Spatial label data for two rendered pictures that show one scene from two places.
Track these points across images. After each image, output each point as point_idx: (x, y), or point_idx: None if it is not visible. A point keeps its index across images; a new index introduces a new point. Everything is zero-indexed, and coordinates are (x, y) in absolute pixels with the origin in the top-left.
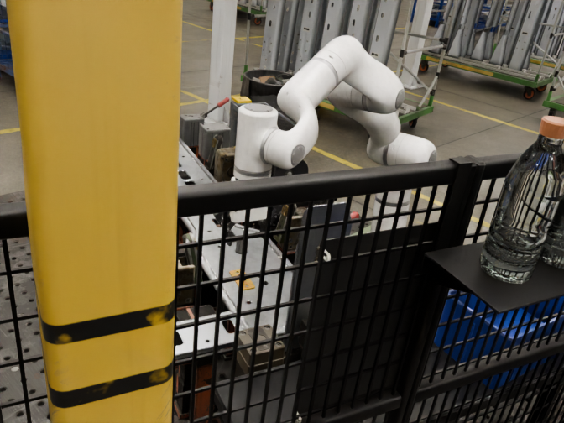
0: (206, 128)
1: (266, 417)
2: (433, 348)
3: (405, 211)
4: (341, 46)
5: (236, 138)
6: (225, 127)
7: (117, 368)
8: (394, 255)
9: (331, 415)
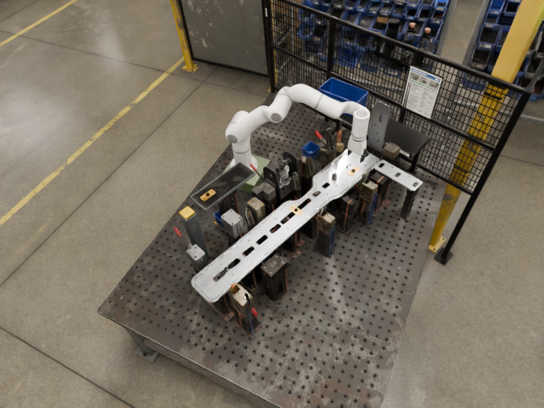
0: (239, 218)
1: (413, 142)
2: None
3: None
4: (311, 87)
5: (364, 128)
6: (231, 211)
7: None
8: (423, 76)
9: None
